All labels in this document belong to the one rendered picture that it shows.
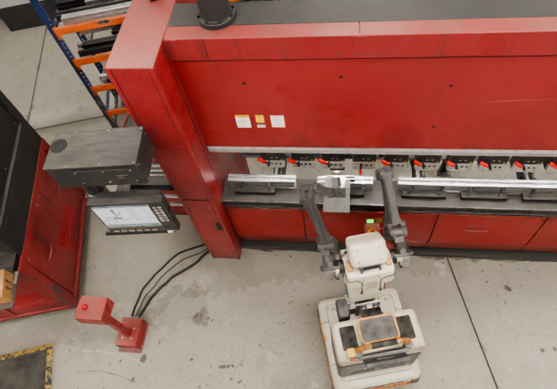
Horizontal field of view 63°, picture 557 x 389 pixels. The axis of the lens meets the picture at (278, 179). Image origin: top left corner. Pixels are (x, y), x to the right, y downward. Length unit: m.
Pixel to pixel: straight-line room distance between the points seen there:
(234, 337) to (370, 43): 2.59
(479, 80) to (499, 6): 0.36
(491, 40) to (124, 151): 1.84
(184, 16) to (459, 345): 3.04
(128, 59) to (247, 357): 2.48
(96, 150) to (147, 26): 0.69
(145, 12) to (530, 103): 2.06
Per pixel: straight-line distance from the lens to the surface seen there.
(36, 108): 6.15
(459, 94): 2.61
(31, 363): 4.53
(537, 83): 2.66
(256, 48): 2.33
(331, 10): 2.39
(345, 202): 3.16
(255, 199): 3.37
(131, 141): 2.51
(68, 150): 2.64
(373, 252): 2.62
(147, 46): 2.41
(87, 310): 3.50
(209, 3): 2.31
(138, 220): 2.91
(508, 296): 4.19
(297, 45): 2.29
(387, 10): 2.39
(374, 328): 2.95
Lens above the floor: 3.75
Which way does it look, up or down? 57 degrees down
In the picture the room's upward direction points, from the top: 11 degrees counter-clockwise
